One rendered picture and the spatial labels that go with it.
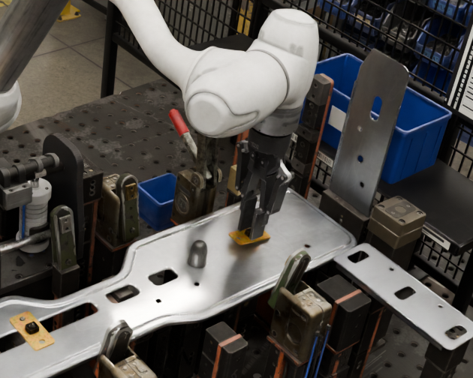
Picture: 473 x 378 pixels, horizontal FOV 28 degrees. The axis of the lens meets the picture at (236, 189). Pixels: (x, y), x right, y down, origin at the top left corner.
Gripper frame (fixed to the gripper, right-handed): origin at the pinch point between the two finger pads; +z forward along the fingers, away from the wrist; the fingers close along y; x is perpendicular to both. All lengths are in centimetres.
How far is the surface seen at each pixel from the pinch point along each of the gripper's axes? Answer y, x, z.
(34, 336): 1.4, -46.9, 5.2
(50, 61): -235, 106, 105
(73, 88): -209, 101, 105
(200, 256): 1.3, -13.3, 2.8
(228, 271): 5.0, -9.3, 5.4
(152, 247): -7.6, -16.9, 5.4
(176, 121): -23.9, -0.7, -8.2
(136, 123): -83, 37, 35
